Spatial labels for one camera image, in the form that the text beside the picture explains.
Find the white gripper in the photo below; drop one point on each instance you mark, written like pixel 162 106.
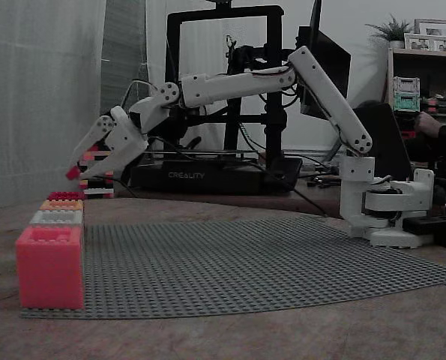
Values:
pixel 122 138

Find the dark red rounded object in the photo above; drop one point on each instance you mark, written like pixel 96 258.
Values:
pixel 72 173

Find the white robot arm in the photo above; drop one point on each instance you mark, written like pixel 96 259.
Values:
pixel 320 86

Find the coloured bricks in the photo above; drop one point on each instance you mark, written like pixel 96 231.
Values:
pixel 99 185

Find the grey studded baseplate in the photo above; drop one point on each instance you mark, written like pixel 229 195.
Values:
pixel 226 262

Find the person's hand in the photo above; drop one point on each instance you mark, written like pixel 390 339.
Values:
pixel 428 125

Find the orange brick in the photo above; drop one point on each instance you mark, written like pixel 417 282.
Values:
pixel 61 205

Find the white sheer curtain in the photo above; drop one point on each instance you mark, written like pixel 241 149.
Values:
pixel 39 101

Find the grey white brick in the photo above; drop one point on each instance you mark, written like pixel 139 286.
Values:
pixel 55 218

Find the black Creality 3D printer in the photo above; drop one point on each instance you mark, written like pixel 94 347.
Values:
pixel 215 176

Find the large pink brick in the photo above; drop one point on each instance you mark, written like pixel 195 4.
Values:
pixel 50 273

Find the black computer monitor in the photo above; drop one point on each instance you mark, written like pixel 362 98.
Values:
pixel 335 63

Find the dark laptop screen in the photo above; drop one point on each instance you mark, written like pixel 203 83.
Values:
pixel 387 138

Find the stacked white green crates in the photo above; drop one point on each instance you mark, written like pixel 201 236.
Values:
pixel 407 93

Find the potted green plant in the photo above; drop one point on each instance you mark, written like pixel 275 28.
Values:
pixel 391 32

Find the black power strip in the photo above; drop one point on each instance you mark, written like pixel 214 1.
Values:
pixel 428 225

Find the wooden shelf unit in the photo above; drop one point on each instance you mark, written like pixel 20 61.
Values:
pixel 428 63

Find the wide white picture frame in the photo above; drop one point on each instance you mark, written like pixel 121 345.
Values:
pixel 430 43

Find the tall white picture frame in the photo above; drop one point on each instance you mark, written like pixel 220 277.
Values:
pixel 438 27

